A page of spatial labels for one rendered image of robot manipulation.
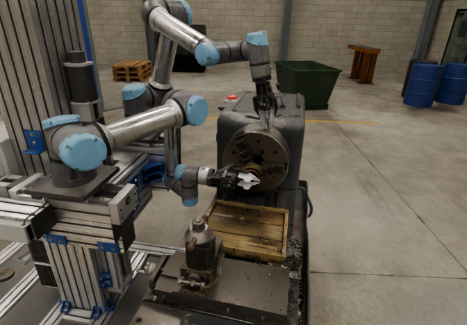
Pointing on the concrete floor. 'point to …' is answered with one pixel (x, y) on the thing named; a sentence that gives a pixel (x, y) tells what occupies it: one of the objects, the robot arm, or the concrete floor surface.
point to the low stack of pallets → (132, 70)
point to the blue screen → (88, 34)
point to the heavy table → (363, 63)
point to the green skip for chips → (308, 81)
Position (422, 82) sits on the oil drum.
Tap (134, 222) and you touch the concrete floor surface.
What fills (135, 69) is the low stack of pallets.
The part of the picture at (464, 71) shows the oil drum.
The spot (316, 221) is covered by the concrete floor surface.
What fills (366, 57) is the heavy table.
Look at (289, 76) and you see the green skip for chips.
